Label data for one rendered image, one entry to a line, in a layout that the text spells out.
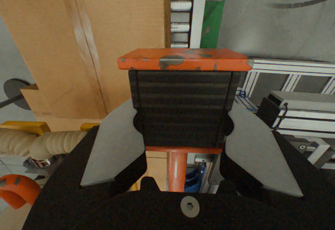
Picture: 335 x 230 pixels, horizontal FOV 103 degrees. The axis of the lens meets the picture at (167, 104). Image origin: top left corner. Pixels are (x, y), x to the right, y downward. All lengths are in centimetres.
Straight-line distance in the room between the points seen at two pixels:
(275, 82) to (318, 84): 34
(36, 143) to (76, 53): 24
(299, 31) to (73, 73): 162
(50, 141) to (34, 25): 31
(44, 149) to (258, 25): 148
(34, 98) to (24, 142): 96
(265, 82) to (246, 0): 65
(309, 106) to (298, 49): 116
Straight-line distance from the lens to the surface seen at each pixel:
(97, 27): 41
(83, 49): 44
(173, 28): 76
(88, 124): 35
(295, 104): 54
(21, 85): 218
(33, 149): 33
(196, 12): 72
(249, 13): 144
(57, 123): 134
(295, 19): 161
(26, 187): 33
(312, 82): 161
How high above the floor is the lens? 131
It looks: 60 degrees down
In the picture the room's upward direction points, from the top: 173 degrees counter-clockwise
